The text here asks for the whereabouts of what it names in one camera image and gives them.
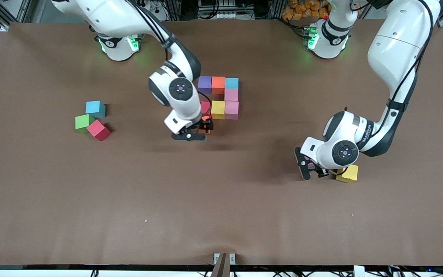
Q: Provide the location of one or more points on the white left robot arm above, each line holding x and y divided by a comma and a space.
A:
398, 38

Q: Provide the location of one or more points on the white slotted device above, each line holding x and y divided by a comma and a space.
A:
225, 14

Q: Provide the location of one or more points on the orange packets pile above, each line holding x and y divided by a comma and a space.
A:
302, 9

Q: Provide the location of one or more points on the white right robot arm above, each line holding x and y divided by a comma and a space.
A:
117, 19

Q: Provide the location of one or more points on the light blue foam cube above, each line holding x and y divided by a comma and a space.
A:
94, 107
232, 83

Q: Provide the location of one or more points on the metal bracket with brown post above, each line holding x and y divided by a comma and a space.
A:
221, 267

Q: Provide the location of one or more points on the dented violet blue foam cube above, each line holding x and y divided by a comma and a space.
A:
205, 84

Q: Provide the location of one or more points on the orange foam cube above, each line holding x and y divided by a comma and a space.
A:
218, 84
205, 117

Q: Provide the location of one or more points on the green foam cube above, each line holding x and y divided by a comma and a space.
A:
83, 122

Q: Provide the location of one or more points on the brown table mat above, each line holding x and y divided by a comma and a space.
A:
206, 192

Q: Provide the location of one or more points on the deep pink foam cube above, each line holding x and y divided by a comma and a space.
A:
206, 107
98, 129

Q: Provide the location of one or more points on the light pink foam cube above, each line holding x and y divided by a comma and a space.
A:
231, 95
310, 166
232, 110

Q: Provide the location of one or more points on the yellow foam cube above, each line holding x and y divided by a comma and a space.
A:
349, 175
218, 109

